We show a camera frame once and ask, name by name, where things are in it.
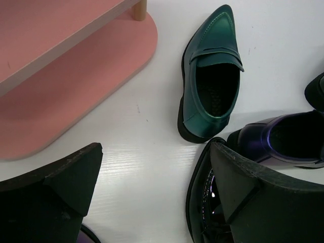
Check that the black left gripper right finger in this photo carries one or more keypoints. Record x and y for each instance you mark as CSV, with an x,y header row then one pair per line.
x,y
263,205

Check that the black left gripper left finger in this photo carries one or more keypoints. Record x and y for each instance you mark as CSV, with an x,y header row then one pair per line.
x,y
48,204

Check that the purple loafer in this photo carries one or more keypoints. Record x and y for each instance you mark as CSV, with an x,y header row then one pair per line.
x,y
87,235
295,139

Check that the glossy black loafer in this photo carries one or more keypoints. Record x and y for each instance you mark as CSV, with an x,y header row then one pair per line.
x,y
204,213

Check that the green loafer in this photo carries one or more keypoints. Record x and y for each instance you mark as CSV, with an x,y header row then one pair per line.
x,y
211,67
314,93

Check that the pink three-tier shoe shelf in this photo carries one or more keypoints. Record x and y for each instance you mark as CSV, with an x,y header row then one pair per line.
x,y
60,59

